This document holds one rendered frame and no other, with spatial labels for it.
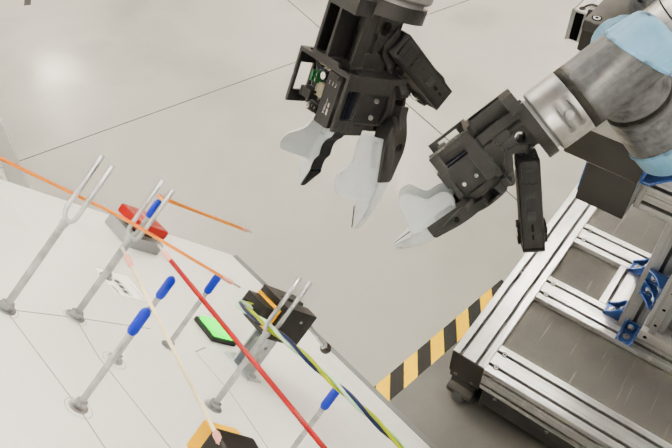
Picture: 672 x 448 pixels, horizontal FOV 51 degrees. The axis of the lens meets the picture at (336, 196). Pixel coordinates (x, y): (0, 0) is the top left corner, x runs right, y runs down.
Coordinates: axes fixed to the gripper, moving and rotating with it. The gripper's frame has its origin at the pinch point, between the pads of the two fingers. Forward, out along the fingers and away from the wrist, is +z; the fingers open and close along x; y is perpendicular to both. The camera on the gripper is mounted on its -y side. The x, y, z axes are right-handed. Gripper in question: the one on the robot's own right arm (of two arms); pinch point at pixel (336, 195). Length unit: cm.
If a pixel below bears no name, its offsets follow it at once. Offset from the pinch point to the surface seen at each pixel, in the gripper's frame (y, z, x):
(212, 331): 6.1, 19.5, -4.9
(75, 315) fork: 23.6, 11.8, -2.3
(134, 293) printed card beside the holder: 13.4, 16.9, -10.2
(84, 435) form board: 29.0, 9.7, 12.2
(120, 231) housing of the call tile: 8.4, 18.4, -24.3
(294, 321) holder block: 1.8, 13.8, 2.1
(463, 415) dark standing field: -104, 87, -23
